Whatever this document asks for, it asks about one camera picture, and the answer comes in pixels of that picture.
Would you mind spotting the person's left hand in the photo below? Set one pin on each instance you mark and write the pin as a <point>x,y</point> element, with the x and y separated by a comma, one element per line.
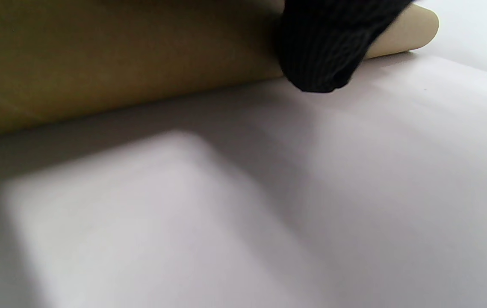
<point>320,47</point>

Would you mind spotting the brown cardboard mailing tube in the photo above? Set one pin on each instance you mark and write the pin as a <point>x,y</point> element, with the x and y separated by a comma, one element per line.
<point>119,55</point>

